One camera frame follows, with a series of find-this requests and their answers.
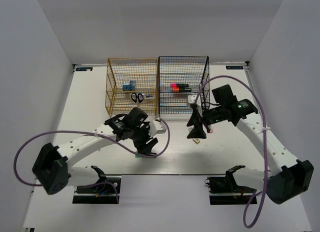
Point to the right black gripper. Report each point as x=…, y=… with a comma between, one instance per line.
x=196, y=120

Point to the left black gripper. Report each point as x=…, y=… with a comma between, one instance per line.
x=147, y=148

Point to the pink eraser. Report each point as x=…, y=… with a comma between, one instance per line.
x=209, y=129

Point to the beige eraser block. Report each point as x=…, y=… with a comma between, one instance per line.
x=196, y=140

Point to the pink highlighter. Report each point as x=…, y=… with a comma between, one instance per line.
x=179, y=85

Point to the black handled scissors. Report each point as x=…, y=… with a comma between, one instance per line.
x=137, y=98

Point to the blue tape dispenser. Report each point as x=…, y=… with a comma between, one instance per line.
x=131, y=86

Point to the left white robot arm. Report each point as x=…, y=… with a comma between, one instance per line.
x=55, y=166

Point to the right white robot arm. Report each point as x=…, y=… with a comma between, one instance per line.
x=286, y=175

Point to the right table label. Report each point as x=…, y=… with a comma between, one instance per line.
x=234, y=67

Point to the table label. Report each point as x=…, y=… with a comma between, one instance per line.
x=84, y=69
x=234, y=67

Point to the left table label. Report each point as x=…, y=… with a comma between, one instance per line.
x=84, y=69

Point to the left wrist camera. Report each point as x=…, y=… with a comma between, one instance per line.
x=156, y=127

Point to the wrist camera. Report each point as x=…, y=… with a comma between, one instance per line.
x=194, y=103
x=156, y=127

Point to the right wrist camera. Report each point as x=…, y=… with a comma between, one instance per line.
x=194, y=103

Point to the black wire shelf rack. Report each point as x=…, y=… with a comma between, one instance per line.
x=179, y=77

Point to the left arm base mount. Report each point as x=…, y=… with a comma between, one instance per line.
x=107, y=192

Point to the gold wire shelf rack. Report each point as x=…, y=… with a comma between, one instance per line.
x=120, y=71

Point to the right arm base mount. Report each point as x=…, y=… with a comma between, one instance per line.
x=223, y=193

